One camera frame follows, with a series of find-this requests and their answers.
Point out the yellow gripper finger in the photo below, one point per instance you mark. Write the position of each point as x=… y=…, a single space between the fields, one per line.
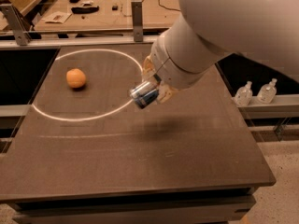
x=165 y=92
x=148 y=70

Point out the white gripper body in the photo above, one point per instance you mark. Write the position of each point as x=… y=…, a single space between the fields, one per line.
x=163 y=64

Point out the blue silver redbull can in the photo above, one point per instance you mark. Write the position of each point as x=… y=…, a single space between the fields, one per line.
x=144 y=94

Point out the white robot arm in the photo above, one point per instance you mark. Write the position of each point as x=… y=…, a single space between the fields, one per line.
x=206 y=31

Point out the orange fruit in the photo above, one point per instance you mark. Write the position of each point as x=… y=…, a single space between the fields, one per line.
x=75 y=78

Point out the small black box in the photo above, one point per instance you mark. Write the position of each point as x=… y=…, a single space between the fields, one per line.
x=115 y=7

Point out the clear plastic bottle left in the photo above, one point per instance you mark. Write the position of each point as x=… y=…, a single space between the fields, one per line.
x=244 y=95

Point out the clear plastic bottle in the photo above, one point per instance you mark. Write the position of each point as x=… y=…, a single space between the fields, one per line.
x=244 y=95
x=267 y=92

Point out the black flat device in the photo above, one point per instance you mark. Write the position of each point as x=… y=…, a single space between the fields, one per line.
x=84 y=10

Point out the clear plastic bottle right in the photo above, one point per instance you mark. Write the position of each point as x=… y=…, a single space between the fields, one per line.
x=267 y=92

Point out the beige paper card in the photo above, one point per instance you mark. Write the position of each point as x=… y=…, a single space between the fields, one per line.
x=57 y=17

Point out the white circle tape marking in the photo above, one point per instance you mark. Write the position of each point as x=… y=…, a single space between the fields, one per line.
x=110 y=74

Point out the middle metal rail bracket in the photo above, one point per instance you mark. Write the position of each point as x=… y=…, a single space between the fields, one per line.
x=137 y=18

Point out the metal rail bracket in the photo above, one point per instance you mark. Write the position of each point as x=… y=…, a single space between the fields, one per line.
x=18 y=25
x=137 y=18

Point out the left metal rail bracket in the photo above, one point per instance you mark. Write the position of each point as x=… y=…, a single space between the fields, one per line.
x=18 y=25

